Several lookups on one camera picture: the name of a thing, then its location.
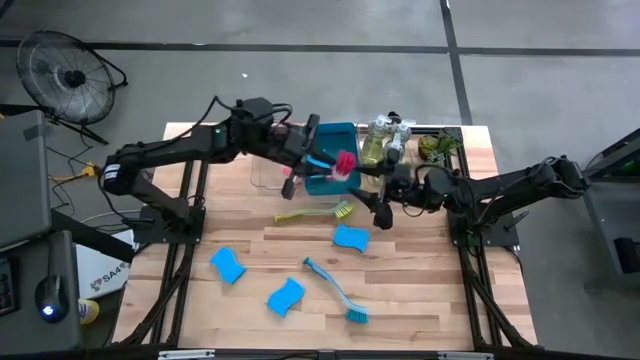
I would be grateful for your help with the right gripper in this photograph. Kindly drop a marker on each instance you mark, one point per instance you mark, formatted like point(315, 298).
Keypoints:
point(410, 187)

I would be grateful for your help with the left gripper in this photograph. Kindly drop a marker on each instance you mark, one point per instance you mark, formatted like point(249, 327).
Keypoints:
point(295, 142)

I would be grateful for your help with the blue sponge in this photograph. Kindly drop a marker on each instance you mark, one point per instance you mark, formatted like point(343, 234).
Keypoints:
point(285, 296)
point(319, 161)
point(227, 265)
point(351, 237)

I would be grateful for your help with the green dish brush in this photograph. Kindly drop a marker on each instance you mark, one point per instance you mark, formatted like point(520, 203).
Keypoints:
point(345, 210)

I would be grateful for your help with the green dish soap bottle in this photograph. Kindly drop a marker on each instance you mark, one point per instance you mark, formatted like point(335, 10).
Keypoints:
point(404, 132)
point(394, 150)
point(372, 147)

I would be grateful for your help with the blue dish brush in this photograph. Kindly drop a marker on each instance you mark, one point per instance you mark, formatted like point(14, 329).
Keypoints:
point(359, 315)

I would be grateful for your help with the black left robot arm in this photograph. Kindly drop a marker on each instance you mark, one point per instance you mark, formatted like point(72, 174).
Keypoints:
point(165, 150)

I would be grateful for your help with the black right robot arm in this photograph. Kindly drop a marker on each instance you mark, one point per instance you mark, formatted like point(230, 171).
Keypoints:
point(510, 187)

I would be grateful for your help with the clear plastic bin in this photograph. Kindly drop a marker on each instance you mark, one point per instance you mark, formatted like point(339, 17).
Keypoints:
point(370, 182)
point(265, 175)

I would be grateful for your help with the teal plastic bin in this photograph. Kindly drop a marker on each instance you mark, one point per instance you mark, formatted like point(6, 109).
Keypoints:
point(340, 137)

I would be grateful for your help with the potted succulent plant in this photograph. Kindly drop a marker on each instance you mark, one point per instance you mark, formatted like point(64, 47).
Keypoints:
point(429, 147)

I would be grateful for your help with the yellow power plug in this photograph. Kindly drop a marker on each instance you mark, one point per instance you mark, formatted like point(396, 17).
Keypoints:
point(87, 171)

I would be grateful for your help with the black diagonal beam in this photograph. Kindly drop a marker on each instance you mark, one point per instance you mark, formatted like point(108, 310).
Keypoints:
point(95, 239)

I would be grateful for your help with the white cardboard box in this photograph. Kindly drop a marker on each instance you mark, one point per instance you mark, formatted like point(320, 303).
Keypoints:
point(100, 280)

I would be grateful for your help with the black floor fan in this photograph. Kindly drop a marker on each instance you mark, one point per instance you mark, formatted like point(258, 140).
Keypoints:
point(74, 77)

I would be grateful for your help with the yellow round cap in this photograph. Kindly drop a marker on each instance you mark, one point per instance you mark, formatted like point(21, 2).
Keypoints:
point(89, 311)

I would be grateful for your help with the grey monitor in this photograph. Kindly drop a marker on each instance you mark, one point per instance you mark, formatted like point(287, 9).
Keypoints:
point(22, 190)

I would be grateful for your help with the black computer mouse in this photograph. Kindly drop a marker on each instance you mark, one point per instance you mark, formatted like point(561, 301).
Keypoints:
point(51, 297)

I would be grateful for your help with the black keyboard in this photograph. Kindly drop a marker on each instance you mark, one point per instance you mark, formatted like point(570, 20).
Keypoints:
point(6, 295)

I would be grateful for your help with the dark grey desk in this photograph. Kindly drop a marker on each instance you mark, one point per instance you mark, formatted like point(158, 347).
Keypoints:
point(25, 335)

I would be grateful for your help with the black table frame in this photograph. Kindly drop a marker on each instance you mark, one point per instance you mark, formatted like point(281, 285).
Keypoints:
point(454, 131)

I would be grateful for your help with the silver bracket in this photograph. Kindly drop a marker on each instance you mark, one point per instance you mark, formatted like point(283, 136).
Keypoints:
point(465, 356)
point(185, 355)

